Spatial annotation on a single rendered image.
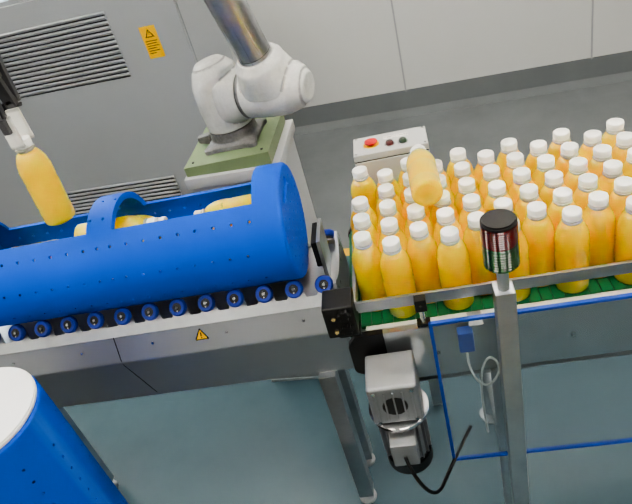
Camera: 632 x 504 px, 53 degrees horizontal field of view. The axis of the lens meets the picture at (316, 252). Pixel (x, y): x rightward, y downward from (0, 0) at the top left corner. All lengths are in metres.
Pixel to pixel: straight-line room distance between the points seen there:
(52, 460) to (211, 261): 0.54
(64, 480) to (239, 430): 1.13
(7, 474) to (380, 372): 0.79
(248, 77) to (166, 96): 1.33
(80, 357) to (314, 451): 1.00
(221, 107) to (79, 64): 1.36
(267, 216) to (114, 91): 1.96
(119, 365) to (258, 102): 0.85
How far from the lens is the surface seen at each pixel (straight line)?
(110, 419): 2.91
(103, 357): 1.78
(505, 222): 1.12
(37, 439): 1.50
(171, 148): 3.33
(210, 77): 2.01
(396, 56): 4.30
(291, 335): 1.60
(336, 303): 1.41
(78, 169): 3.60
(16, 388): 1.55
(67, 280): 1.62
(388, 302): 1.43
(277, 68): 1.89
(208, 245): 1.46
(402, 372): 1.43
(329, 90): 4.41
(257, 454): 2.50
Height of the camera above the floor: 1.93
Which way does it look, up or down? 36 degrees down
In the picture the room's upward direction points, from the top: 17 degrees counter-clockwise
